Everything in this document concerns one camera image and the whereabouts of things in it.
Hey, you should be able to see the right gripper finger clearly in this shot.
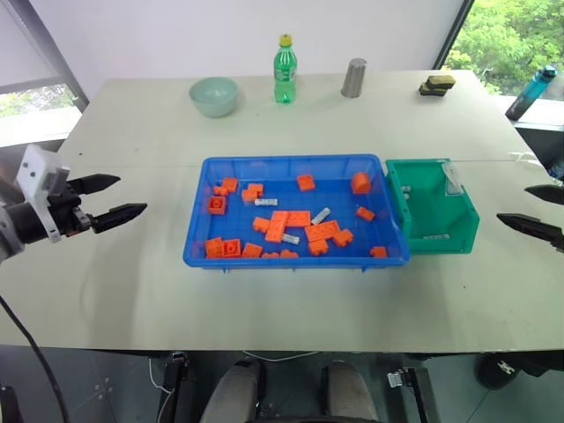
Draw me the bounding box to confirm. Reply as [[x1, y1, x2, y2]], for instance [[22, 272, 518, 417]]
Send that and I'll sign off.
[[495, 212, 564, 254], [523, 184, 564, 204]]

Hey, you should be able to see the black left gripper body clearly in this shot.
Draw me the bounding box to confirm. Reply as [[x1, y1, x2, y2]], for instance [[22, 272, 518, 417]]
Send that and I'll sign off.
[[46, 177, 96, 239]]

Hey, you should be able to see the white cable under table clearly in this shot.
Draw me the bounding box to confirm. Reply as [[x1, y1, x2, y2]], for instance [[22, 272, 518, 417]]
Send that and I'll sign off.
[[146, 355, 178, 398]]

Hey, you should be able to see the black table leg frame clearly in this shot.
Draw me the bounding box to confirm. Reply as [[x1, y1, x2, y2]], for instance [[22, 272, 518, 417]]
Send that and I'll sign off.
[[161, 351, 196, 423], [385, 366, 442, 423]]

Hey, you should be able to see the orange rounded block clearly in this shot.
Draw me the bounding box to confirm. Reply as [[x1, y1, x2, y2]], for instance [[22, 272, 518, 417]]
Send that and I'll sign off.
[[350, 171, 374, 196]]

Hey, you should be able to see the green soda bottle yellow cap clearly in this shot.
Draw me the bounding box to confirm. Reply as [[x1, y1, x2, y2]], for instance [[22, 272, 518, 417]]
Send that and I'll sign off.
[[272, 33, 299, 106]]

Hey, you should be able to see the orange long building block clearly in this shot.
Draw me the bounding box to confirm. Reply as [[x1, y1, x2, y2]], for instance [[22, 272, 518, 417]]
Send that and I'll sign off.
[[304, 220, 341, 243], [263, 211, 290, 243]]

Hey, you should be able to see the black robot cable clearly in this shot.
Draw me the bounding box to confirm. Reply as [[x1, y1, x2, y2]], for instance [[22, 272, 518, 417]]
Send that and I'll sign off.
[[0, 293, 71, 423]]

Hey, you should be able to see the green plastic bin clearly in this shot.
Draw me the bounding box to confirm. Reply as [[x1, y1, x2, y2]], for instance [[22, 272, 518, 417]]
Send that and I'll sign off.
[[385, 158, 481, 256]]

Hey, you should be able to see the steel tumbler cup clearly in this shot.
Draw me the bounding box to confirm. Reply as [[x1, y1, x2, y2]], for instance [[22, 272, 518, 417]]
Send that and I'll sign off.
[[340, 57, 368, 99]]

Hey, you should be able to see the blue plastic tray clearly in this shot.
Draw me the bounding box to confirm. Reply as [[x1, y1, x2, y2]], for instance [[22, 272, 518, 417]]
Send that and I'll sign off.
[[182, 153, 413, 272]]

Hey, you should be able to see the black shoe white logo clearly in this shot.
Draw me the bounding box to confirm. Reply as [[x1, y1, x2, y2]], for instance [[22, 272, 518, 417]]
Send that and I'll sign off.
[[477, 351, 564, 390]]

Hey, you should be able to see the clear label holder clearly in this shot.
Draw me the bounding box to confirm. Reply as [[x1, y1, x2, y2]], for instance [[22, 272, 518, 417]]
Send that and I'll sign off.
[[442, 161, 464, 197]]

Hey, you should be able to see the pale green bowl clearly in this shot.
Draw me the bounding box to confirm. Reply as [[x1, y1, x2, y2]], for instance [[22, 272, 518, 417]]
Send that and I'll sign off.
[[189, 77, 240, 119]]

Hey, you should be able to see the blue sports water bottle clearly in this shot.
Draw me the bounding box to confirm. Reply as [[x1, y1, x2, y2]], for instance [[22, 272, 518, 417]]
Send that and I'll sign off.
[[504, 64, 559, 122]]

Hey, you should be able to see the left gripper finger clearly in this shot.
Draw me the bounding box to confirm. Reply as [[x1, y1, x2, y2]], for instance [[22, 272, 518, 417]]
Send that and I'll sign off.
[[80, 174, 122, 196], [91, 203, 148, 234]]

